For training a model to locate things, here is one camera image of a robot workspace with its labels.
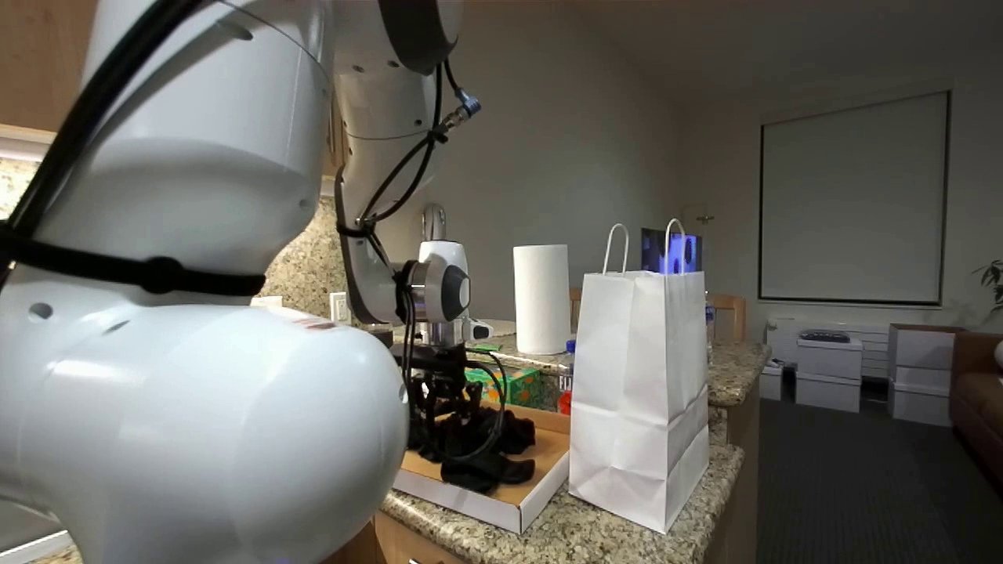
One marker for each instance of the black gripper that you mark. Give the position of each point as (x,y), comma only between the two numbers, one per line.
(438,381)

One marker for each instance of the black sock pile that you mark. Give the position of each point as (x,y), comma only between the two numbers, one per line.
(472,444)

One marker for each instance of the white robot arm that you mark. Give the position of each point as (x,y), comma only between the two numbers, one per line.
(189,308)

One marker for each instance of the white paper bag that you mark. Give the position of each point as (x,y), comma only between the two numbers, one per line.
(641,391)

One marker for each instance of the green tissue box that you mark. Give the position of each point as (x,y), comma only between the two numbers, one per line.
(530,388)

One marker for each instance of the cardboard tray box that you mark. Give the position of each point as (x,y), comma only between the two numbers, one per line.
(508,506)

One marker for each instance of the white paper towel roll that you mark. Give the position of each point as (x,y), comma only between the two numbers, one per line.
(540,298)

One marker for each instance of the white projector screen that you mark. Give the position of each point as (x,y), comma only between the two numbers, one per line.
(853,204)

